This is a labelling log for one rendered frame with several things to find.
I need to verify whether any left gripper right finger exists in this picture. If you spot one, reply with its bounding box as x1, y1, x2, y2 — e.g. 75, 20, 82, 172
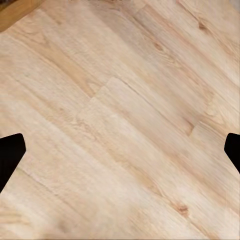
224, 133, 240, 173

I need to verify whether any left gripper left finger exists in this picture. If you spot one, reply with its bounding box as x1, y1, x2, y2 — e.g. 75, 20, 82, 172
0, 133, 26, 193

